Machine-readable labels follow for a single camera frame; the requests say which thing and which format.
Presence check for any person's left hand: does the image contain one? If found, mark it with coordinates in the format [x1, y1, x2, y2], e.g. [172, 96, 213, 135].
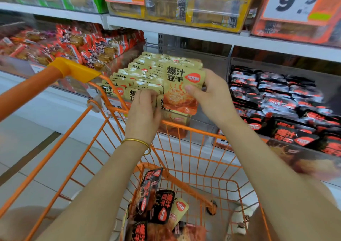
[125, 89, 163, 145]

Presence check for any person's right hand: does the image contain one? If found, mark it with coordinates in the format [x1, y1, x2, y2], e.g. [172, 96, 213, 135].
[185, 69, 240, 127]

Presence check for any row of black orange snacks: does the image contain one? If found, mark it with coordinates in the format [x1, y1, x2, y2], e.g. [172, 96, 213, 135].
[229, 65, 270, 133]
[288, 75, 341, 157]
[258, 72, 320, 148]

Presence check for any yellow orange snack packet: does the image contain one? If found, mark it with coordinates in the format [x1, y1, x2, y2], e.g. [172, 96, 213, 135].
[160, 65, 207, 116]

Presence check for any row of yellow orange snacks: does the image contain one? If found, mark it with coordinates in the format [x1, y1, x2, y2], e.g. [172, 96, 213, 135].
[155, 54, 204, 71]
[101, 54, 147, 108]
[124, 53, 167, 97]

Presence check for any pile of black orange snacks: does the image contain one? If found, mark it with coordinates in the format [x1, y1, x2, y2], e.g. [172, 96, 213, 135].
[125, 168, 209, 241]

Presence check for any orange shopping cart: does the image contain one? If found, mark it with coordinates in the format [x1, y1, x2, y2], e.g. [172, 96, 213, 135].
[0, 57, 272, 241]

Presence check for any person's right forearm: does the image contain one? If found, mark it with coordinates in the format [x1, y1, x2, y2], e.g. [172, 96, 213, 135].
[221, 117, 341, 241]

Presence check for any person's left forearm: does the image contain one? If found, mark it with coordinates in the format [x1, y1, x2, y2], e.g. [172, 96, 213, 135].
[37, 141, 152, 241]

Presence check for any person's right white sandal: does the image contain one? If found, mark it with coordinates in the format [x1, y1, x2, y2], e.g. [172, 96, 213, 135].
[234, 217, 251, 235]

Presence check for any person's right leg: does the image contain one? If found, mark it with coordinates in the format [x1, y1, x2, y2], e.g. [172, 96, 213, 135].
[250, 174, 341, 241]

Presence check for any person's leg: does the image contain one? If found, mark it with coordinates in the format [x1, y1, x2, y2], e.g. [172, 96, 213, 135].
[250, 174, 341, 241]
[0, 206, 65, 241]

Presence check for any person's left leg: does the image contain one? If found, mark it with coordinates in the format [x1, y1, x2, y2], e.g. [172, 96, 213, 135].
[0, 206, 65, 241]

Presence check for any stack of yellow trimmed packets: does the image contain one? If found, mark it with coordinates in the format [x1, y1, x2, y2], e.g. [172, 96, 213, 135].
[107, 0, 262, 33]

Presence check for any pile of red tan packets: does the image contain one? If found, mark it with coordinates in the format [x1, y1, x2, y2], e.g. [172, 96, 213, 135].
[0, 22, 146, 71]

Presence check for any stack of orange trimmed packets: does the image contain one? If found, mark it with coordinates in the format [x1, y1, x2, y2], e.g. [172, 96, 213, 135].
[251, 0, 341, 45]

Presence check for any gold bracelet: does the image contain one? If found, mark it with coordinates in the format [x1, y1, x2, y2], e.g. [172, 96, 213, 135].
[121, 137, 152, 155]

